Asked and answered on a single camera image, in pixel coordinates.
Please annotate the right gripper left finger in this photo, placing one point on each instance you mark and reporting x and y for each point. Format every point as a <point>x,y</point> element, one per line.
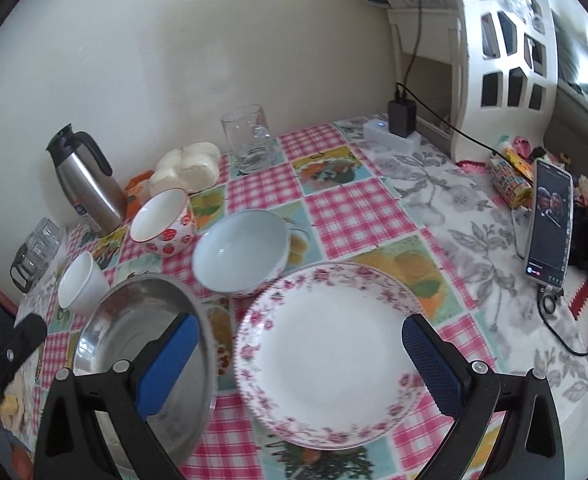
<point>70,442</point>

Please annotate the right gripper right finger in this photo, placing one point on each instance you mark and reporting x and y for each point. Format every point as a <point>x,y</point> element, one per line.
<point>529,444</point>

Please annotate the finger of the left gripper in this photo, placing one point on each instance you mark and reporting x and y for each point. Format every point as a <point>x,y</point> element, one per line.
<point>24,341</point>

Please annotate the white square bowl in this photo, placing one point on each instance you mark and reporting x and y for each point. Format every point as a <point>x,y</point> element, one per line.
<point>83,286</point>

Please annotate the floral rimmed white plate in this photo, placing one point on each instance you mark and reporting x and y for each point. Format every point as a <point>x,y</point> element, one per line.
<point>319,360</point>

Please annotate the strawberry pattern bowl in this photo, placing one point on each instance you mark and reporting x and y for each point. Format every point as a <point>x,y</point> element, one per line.
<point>165,225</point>

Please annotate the light blue bowl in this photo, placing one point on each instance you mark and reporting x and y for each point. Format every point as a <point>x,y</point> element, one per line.
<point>242,253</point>

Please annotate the glass coffee pot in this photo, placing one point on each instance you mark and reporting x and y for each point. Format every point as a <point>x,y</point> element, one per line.
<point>25,269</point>

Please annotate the upturned drinking glass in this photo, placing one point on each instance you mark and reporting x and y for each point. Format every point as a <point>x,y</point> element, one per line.
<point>46,239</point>

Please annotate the smartphone on stand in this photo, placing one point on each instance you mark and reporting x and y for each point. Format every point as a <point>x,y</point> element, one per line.
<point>550,227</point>

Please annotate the stainless thermos jug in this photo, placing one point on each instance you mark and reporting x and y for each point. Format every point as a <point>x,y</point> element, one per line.
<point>87,180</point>

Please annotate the orange snack packet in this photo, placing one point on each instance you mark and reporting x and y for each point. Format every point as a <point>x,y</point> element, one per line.
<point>137,193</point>

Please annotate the colourful candy roll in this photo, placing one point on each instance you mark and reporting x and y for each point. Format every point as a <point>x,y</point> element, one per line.
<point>513,188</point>

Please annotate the bag of white buns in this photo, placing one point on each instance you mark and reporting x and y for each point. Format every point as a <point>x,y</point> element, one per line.
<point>194,168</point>

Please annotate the checkered picture tablecloth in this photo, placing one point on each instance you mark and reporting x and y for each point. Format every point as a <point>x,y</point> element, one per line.
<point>336,205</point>

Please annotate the clear glass mug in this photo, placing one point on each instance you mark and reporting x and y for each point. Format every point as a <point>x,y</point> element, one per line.
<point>249,136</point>

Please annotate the white power strip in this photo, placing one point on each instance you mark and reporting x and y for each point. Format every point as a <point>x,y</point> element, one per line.
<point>376,130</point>

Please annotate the black charger adapter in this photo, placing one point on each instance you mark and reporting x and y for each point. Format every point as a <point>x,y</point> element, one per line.
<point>401,117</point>

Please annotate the white lattice shelf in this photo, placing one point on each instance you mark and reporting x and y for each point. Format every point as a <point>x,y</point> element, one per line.
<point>503,59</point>

